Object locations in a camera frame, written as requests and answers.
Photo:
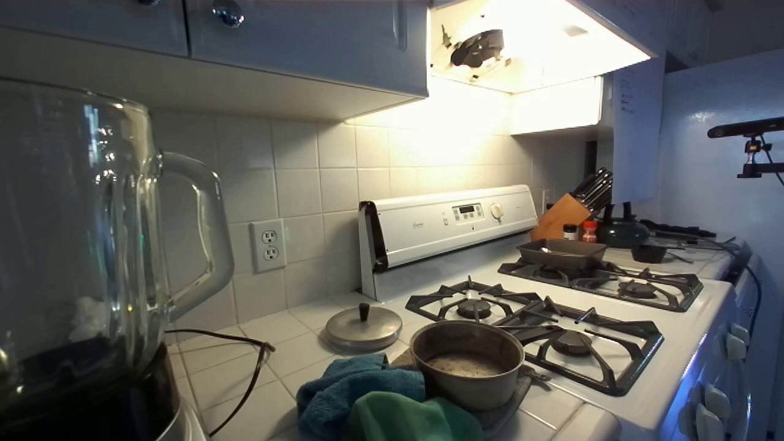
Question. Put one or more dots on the chrome cabinet knob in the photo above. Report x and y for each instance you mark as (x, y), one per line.
(230, 14)

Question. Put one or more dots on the glass blender jar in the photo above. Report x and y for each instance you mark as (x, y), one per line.
(84, 300)

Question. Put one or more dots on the blue cloth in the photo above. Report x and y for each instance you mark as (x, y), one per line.
(325, 406)

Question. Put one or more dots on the green cloth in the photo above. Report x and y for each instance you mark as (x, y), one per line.
(396, 417)

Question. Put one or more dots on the wooden knife block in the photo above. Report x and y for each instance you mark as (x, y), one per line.
(589, 200)

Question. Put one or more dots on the black small pan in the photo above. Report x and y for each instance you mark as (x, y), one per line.
(659, 253)

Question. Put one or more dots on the silver pot lid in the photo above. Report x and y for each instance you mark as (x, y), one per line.
(363, 327)

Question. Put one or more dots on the small metal saucepan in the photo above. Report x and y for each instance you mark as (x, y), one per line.
(470, 364)

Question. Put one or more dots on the black burner grate near pot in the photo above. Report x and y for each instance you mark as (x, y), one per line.
(579, 345)

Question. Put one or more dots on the white wall outlet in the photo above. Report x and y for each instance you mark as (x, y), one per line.
(269, 245)

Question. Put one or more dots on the black camera on stand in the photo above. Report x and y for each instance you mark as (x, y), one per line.
(758, 151)

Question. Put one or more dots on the black burner grate near pan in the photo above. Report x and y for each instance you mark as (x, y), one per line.
(659, 289)

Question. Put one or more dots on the upper kitchen cabinet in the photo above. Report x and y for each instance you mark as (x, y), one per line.
(323, 60)

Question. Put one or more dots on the white gas stove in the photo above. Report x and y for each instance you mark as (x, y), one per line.
(692, 391)

